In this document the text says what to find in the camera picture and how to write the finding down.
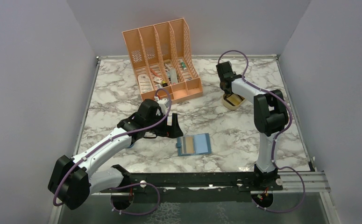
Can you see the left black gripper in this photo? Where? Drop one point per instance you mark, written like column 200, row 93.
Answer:
column 173, row 131

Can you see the orange plastic desk organizer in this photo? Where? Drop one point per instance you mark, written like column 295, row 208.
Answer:
column 155, row 49

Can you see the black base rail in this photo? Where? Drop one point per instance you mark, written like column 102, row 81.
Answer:
column 192, row 187

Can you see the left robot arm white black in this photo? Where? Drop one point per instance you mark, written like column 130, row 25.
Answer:
column 74, row 179

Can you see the beige oval card tray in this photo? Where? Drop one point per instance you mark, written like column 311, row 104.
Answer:
column 226, row 103

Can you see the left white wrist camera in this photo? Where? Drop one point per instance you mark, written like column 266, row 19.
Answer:
column 164, row 104

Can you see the stack of credit cards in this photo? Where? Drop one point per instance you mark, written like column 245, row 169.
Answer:
column 235, row 100

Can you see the blue card holder wallet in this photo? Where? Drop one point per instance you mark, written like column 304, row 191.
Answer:
column 202, row 145

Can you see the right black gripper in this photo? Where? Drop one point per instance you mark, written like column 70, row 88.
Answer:
column 234, row 73

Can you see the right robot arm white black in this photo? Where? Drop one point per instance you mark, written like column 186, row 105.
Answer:
column 269, row 114

